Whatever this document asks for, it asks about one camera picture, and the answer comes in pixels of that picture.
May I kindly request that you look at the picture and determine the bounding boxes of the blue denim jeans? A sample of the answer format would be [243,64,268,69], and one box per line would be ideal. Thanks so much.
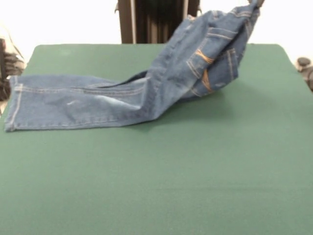
[4,0,262,133]

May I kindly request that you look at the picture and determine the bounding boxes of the dark green tablecloth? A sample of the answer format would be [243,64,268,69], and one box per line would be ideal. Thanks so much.
[0,43,313,235]

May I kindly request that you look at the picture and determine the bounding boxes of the narrow black device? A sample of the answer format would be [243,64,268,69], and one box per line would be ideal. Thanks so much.
[0,38,6,83]

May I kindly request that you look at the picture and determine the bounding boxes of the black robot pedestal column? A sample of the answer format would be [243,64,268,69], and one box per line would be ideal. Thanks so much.
[113,0,202,45]

